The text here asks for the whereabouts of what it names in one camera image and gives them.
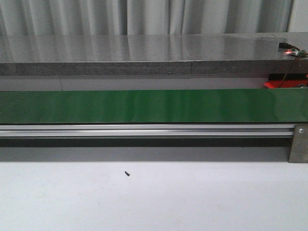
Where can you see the red plastic tray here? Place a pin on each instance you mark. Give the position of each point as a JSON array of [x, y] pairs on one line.
[[287, 84]]

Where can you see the green conveyor belt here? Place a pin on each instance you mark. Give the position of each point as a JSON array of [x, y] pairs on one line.
[[155, 106]]

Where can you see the aluminium conveyor rail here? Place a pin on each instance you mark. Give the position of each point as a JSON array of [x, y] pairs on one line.
[[137, 130]]

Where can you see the small green circuit board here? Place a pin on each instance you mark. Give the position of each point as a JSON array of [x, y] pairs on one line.
[[296, 52]]

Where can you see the grey curtain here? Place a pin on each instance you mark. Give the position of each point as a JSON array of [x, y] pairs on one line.
[[142, 17]]

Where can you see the steel conveyor bracket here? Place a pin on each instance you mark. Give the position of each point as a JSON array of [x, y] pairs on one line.
[[299, 148]]

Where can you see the grey stone shelf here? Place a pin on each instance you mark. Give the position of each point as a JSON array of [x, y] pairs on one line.
[[197, 54]]

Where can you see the black usb plug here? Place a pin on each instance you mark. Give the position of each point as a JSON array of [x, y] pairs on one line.
[[283, 46]]

